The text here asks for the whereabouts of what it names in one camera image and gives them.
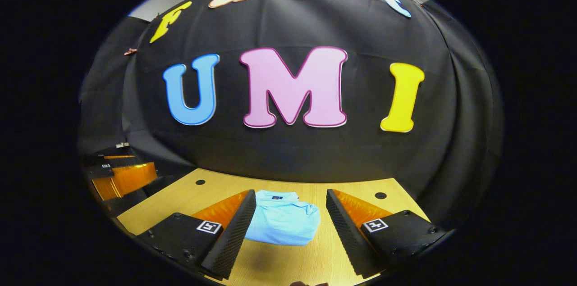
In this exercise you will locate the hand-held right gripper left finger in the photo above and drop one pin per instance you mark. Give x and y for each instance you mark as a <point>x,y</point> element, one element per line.
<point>234,232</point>

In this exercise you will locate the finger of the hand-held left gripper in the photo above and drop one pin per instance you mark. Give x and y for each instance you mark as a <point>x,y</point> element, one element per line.
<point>128,178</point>
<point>117,157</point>

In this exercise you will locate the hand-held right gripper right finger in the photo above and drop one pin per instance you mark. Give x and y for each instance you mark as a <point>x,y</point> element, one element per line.
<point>345,236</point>

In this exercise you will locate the light blue T-shirt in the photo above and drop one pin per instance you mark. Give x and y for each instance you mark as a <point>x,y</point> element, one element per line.
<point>281,223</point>

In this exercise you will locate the silver metal clip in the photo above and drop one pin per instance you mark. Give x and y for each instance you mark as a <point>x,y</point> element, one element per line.
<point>122,145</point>

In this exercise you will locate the black backdrop cloth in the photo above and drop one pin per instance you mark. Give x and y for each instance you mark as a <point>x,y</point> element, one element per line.
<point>293,155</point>

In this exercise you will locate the copper metal clip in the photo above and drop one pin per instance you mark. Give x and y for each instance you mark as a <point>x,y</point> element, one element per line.
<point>130,52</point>

